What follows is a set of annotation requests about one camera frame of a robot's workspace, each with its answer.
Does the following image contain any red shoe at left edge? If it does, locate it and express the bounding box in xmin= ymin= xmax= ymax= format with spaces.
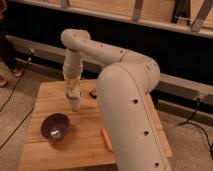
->
xmin=0 ymin=76 xmax=8 ymax=87

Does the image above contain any orange carrot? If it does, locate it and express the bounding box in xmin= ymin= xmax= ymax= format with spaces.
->
xmin=100 ymin=128 xmax=113 ymax=152

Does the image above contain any black cable at right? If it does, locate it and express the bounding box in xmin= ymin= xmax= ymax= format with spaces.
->
xmin=177 ymin=97 xmax=213 ymax=160

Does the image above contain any small dark object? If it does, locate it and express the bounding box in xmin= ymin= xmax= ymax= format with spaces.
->
xmin=89 ymin=89 xmax=97 ymax=99

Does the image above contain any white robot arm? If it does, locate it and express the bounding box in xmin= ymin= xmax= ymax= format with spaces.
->
xmin=61 ymin=29 xmax=172 ymax=171

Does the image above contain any purple ceramic bowl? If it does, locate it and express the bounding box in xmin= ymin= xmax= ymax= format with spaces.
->
xmin=41 ymin=113 xmax=70 ymax=142

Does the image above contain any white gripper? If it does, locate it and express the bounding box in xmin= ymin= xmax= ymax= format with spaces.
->
xmin=65 ymin=76 xmax=81 ymax=111

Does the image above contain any black cable on floor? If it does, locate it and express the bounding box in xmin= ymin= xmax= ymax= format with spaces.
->
xmin=0 ymin=49 xmax=36 ymax=150

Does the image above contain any person's leg and shoe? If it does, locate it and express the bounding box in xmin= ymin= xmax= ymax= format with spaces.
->
xmin=0 ymin=0 xmax=23 ymax=77

